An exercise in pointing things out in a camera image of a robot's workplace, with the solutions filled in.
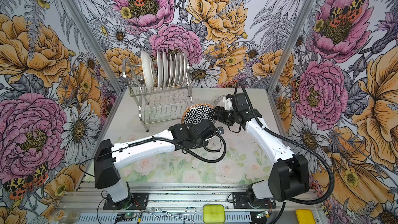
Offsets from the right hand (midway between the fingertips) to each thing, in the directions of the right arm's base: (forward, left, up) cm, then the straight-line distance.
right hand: (213, 120), depth 81 cm
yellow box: (-39, -39, -20) cm, 59 cm away
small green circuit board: (-37, +42, -20) cm, 59 cm away
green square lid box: (-37, +2, -18) cm, 41 cm away
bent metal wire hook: (-36, +27, -20) cm, 49 cm away
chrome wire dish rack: (+23, +34, -14) cm, 43 cm away
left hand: (-6, +8, -2) cm, 10 cm away
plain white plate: (+9, +8, -4) cm, 13 cm away
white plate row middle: (+36, +23, +6) cm, 43 cm away
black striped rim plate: (+28, -6, -17) cm, 33 cm away
